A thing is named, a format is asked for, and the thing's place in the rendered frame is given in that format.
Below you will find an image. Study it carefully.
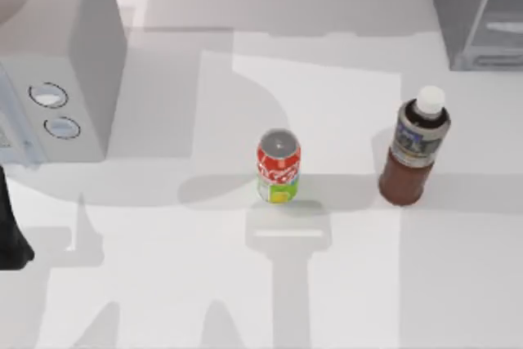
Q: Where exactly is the brown bottle with white cap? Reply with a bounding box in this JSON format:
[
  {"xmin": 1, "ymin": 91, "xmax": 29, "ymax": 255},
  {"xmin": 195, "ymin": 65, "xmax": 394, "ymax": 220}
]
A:
[{"xmin": 378, "ymin": 85, "xmax": 452, "ymax": 207}]

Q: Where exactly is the grey cabinet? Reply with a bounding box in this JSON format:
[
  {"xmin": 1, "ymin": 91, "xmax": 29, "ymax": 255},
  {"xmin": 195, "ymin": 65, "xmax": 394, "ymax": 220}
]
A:
[{"xmin": 423, "ymin": 0, "xmax": 523, "ymax": 74}]

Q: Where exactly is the pale microwave oven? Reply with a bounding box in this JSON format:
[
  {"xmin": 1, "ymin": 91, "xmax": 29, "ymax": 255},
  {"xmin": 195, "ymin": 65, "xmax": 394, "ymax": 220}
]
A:
[{"xmin": 0, "ymin": 0, "xmax": 128, "ymax": 168}]

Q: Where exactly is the red and green can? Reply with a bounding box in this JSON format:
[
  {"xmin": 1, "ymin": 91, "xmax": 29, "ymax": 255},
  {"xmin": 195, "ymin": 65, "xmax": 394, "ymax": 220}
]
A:
[{"xmin": 256, "ymin": 128, "xmax": 302, "ymax": 205}]

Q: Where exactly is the round microwave knob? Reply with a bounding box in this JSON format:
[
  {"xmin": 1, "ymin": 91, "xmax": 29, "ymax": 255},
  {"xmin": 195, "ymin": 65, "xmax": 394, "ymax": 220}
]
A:
[
  {"xmin": 28, "ymin": 82, "xmax": 69, "ymax": 110},
  {"xmin": 42, "ymin": 116, "xmax": 82, "ymax": 139}
]

